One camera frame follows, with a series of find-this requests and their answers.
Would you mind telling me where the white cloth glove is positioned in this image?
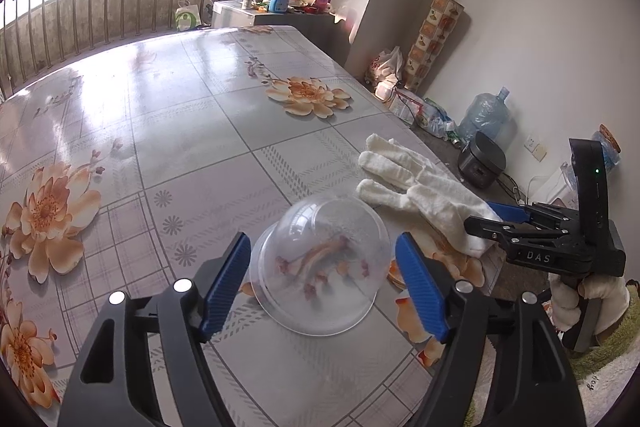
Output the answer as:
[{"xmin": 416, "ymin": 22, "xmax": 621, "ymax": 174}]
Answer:
[{"xmin": 356, "ymin": 133, "xmax": 503, "ymax": 258}]

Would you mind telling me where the folded tile-pattern mat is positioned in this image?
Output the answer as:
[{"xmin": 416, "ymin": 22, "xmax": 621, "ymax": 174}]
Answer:
[{"xmin": 404, "ymin": 0, "xmax": 465, "ymax": 92}]

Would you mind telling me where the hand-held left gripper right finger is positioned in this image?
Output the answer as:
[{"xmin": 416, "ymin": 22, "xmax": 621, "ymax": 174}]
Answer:
[{"xmin": 395, "ymin": 232, "xmax": 588, "ymax": 427}]

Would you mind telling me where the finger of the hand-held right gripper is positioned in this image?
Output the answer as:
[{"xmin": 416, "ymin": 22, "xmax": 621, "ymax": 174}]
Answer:
[
  {"xmin": 464, "ymin": 216, "xmax": 532, "ymax": 244},
  {"xmin": 487, "ymin": 201, "xmax": 579, "ymax": 229}
]

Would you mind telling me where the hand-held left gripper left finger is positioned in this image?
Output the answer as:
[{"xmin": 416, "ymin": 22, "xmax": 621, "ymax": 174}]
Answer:
[{"xmin": 57, "ymin": 232, "xmax": 252, "ymax": 427}]

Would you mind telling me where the green white bag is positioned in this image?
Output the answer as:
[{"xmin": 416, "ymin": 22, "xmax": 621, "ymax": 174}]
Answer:
[{"xmin": 175, "ymin": 0, "xmax": 203, "ymax": 31}]

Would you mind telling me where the clear plastic dome lid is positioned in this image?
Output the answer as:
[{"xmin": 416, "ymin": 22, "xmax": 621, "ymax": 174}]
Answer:
[{"xmin": 249, "ymin": 198, "xmax": 391, "ymax": 335}]

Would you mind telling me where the person's right hand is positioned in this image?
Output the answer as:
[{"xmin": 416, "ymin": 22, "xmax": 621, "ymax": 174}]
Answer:
[{"xmin": 548, "ymin": 276, "xmax": 632, "ymax": 337}]

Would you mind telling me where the white cable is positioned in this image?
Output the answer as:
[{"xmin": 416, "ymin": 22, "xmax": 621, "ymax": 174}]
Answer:
[{"xmin": 492, "ymin": 172, "xmax": 531, "ymax": 202}]

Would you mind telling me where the white wall outlet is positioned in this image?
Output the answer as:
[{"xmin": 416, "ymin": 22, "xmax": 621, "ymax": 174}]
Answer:
[{"xmin": 524, "ymin": 134, "xmax": 548, "ymax": 162}]

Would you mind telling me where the floral tablecloth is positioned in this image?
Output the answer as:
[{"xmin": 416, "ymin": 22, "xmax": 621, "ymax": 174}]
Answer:
[{"xmin": 0, "ymin": 24, "xmax": 506, "ymax": 427}]

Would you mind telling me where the grey rice cooker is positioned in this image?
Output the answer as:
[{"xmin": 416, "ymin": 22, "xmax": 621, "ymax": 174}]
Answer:
[{"xmin": 457, "ymin": 130, "xmax": 507, "ymax": 188}]

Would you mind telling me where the large blue water jug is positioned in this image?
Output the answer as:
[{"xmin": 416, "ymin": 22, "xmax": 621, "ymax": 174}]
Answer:
[{"xmin": 457, "ymin": 87, "xmax": 516, "ymax": 145}]

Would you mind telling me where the glass jar cork lid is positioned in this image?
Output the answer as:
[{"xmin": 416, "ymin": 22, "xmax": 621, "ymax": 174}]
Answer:
[{"xmin": 591, "ymin": 124, "xmax": 623, "ymax": 168}]

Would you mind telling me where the white plastic bag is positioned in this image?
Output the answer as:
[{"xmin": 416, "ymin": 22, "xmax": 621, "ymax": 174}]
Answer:
[{"xmin": 367, "ymin": 46, "xmax": 403, "ymax": 88}]

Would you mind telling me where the pile of packets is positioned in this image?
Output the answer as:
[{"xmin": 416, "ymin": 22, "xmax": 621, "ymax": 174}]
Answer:
[{"xmin": 387, "ymin": 87, "xmax": 458, "ymax": 138}]

